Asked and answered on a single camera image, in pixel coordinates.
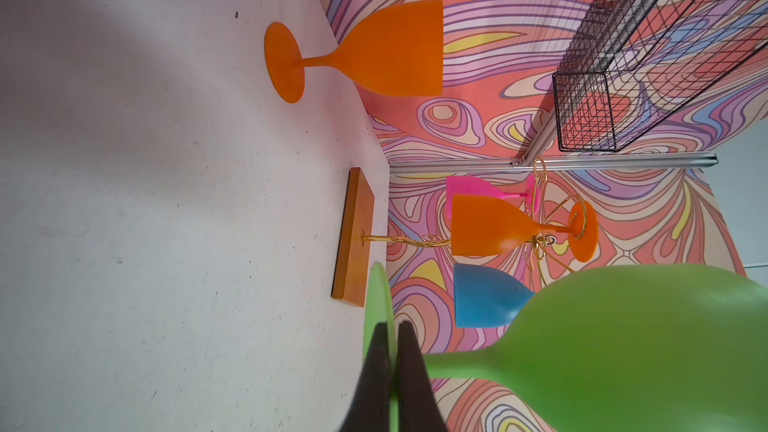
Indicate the orange wine glass rear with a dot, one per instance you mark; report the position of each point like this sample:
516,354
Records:
487,226

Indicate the magenta wine glass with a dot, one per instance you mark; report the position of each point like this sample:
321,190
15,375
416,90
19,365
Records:
466,185

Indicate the green wine glass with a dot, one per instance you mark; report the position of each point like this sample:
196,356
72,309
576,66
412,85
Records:
677,347

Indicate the blue wine glass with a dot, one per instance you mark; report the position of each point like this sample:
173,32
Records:
486,297

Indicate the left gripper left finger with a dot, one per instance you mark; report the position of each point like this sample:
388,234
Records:
370,406

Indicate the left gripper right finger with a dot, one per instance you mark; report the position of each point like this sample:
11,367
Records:
417,407

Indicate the black wire basket back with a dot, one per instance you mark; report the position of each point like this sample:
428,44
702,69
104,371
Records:
634,63

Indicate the orange wine glass front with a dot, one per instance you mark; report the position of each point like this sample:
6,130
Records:
396,51

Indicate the gold wire rack wooden base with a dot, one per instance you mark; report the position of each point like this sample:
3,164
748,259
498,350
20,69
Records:
356,236

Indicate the orange wine glass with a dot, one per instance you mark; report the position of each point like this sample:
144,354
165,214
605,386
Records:
487,226
396,51

